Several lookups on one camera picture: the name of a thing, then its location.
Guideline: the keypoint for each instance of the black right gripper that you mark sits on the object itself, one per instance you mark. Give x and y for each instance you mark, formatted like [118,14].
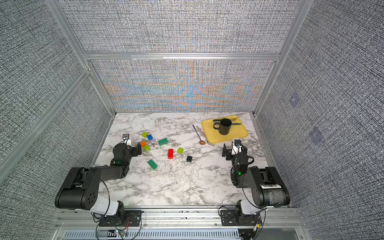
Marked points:
[229,154]

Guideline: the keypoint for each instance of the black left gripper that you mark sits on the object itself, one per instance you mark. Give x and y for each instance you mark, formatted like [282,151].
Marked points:
[134,149]

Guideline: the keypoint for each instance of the red lego brick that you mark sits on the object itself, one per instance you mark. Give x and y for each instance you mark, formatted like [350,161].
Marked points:
[170,154]

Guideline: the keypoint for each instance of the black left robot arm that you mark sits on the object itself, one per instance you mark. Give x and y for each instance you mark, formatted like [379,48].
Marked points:
[80,189]

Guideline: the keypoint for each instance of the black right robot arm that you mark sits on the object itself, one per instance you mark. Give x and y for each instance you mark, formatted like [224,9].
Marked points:
[266,185]

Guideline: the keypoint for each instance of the lime lego brick near orange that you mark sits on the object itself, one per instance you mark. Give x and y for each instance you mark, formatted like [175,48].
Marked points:
[146,148]

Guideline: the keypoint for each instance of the yellow plastic tray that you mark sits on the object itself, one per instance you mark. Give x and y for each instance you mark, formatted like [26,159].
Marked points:
[214,137]

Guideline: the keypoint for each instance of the iridescent metal spoon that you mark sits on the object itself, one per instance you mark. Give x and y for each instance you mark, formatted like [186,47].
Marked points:
[201,141]

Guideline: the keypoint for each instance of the black mug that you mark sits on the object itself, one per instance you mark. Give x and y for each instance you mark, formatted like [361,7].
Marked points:
[223,130]

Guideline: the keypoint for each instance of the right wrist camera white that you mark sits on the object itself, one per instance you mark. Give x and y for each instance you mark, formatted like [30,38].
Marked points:
[237,147]

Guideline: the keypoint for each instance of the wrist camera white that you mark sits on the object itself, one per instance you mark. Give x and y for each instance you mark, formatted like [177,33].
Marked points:
[126,139]
[237,147]

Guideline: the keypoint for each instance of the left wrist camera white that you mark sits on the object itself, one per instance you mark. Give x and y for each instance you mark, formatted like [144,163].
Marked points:
[126,139]

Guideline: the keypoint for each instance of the green handled utensil on tray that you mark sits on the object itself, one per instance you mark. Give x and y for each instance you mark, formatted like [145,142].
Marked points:
[226,122]

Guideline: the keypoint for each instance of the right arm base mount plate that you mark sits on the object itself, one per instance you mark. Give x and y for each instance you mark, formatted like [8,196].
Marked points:
[232,218]

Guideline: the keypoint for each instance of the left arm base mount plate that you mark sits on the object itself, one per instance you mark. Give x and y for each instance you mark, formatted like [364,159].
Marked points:
[131,218]

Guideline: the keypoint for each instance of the aluminium front rail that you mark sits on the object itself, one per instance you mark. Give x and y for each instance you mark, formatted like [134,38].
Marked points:
[186,217]

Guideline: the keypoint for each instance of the white slotted cable duct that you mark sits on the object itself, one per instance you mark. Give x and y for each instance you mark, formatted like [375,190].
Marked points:
[154,234]

